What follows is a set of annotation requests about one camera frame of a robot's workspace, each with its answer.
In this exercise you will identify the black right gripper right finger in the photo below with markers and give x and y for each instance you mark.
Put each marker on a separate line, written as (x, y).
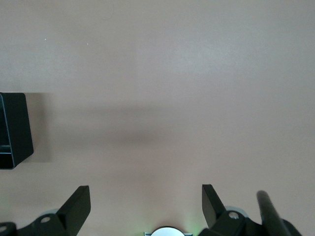
(216, 218)

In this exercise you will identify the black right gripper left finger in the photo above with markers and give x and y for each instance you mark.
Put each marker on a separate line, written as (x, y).
(71, 216)

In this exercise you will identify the black plastic box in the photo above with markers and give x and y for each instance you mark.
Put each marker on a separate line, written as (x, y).
(17, 127)

